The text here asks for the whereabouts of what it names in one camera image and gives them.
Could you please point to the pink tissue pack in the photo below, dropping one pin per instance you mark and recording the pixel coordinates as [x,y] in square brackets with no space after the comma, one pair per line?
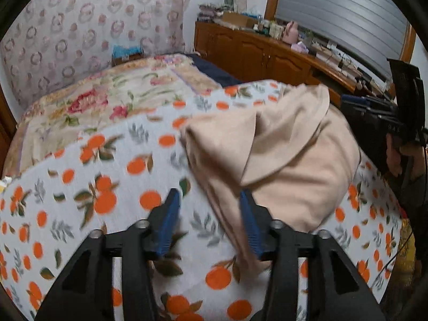
[300,47]

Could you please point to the long wooden cabinet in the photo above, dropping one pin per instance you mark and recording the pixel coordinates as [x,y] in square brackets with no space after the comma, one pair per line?
[254,57]

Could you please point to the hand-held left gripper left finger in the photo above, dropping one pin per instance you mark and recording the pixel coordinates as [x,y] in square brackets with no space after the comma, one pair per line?
[169,220]

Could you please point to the orange fruit print bed sheet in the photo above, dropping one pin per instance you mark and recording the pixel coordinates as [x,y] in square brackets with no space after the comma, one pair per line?
[100,207]

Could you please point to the pink bunny plush toy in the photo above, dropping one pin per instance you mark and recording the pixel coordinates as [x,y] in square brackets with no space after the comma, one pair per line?
[291,33]

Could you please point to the yellow patterned cloth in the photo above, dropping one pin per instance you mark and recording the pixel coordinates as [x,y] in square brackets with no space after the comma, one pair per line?
[406,254]

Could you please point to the stack of folded clothes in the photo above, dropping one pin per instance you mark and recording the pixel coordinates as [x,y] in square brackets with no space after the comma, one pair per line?
[209,12]

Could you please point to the cluster of small bottles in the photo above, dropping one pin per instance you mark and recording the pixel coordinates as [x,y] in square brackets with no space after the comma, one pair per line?
[271,28]

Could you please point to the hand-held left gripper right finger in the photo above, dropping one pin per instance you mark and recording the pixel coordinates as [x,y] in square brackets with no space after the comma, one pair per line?
[249,220]

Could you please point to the brown louvered wooden door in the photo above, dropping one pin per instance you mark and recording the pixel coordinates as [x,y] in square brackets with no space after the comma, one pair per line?
[5,130]

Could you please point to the person's right hand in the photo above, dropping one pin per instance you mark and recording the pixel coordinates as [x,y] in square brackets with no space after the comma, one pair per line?
[394,160]

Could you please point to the circle patterned wall curtain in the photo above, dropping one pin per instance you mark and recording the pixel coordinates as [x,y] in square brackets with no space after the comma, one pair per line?
[83,23]

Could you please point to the floral quilt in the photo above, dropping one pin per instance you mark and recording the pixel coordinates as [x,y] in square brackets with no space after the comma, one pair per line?
[117,97]

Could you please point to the pink printed T-shirt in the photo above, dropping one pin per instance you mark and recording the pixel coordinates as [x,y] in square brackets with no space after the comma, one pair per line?
[284,160]

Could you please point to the grey window blind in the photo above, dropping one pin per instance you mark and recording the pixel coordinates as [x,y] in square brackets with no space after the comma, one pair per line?
[341,10]

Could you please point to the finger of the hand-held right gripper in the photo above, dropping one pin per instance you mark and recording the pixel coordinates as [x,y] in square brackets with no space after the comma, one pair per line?
[364,103]
[371,130]

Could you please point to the blue lace cloth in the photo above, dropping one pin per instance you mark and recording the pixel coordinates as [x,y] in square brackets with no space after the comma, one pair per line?
[127,52]

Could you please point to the cardboard box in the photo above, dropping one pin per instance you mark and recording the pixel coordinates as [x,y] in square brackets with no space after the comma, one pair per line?
[239,20]

